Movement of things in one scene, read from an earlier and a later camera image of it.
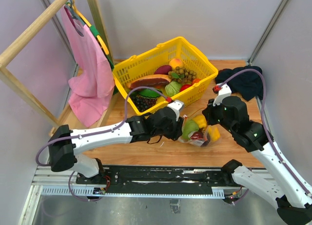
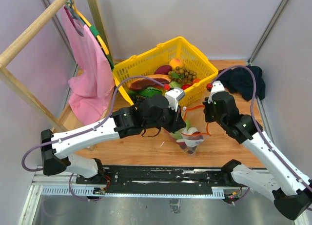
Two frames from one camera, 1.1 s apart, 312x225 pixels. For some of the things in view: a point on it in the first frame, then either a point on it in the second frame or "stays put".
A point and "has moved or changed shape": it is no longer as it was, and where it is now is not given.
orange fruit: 196,80 stays put
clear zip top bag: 195,131 has moved or changed shape
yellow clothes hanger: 93,28 stays put
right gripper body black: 215,115 stays put
